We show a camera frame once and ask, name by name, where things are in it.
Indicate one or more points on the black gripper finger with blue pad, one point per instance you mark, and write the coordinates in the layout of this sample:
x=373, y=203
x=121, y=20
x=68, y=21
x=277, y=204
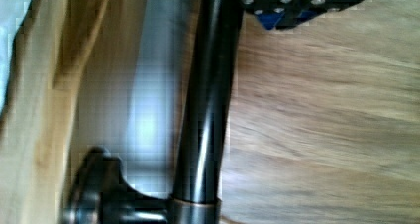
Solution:
x=288, y=14

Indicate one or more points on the light wooden drawer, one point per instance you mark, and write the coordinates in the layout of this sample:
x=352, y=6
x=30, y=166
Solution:
x=323, y=125

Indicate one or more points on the black metal drawer handle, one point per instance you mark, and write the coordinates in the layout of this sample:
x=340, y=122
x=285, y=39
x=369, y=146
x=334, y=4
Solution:
x=100, y=195

